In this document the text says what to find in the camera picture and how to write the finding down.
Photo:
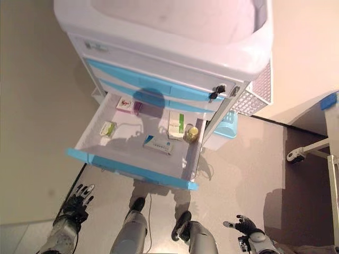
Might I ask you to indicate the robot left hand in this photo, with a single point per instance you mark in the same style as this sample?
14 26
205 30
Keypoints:
75 205

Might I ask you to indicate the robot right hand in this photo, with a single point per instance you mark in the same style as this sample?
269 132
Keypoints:
247 226

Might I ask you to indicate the blue front cart drawer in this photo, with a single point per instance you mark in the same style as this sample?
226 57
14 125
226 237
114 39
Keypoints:
190 105
148 79
124 140

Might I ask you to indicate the blue white medicine box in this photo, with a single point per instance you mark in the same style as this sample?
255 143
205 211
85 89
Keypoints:
159 145

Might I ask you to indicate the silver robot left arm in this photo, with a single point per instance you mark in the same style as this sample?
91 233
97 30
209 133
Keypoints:
63 232

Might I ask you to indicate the yellow medicine bottle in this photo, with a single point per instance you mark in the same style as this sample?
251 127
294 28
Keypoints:
192 134

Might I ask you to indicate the purple medicine box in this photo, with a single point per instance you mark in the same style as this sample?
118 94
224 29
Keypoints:
137 108

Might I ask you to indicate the silver robot right leg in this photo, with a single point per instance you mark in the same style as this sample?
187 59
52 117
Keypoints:
201 238

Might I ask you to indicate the silver robot leg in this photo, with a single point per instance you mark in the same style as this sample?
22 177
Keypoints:
129 235
201 238

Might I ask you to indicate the silver robot left leg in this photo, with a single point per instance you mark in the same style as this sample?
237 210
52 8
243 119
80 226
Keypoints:
129 235

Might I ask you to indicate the black robot left foot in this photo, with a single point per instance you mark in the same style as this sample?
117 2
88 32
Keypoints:
138 204

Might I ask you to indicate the black robot foot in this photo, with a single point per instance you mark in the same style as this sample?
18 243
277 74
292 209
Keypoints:
182 222
138 204

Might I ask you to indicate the black robot right foot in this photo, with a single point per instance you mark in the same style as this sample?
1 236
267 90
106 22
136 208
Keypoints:
182 222

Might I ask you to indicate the small lime green box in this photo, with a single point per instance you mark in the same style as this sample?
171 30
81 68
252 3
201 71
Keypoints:
108 129

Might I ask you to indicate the white bed caster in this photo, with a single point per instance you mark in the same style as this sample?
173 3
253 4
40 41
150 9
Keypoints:
296 156

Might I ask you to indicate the light blue waste bin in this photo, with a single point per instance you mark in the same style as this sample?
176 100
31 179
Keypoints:
225 127

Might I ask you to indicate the white cart side holder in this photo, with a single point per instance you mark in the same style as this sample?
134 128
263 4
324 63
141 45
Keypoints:
97 94

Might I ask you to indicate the white box red print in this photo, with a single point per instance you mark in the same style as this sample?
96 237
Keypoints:
125 103

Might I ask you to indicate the tall white green box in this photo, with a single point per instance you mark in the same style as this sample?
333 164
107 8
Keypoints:
176 124

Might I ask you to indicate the white perforated side basket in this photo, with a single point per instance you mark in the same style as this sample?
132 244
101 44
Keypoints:
254 95

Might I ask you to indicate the black cart key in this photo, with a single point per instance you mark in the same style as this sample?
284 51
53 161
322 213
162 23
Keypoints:
212 97
220 88

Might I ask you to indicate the metal cart side latch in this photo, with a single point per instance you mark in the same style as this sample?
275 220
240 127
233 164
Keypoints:
234 91

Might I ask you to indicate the cart label sticker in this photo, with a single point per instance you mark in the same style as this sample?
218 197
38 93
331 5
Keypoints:
95 46

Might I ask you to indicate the white medical cart body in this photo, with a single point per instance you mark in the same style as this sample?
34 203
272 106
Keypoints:
159 16

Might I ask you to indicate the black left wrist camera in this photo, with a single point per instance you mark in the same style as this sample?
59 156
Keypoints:
82 217

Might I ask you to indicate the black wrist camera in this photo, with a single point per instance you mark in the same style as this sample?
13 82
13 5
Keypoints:
82 217
243 244

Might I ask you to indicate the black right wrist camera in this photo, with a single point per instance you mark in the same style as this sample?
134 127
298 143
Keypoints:
243 244

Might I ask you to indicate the white metal bed frame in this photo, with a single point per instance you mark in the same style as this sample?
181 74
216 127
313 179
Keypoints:
332 185

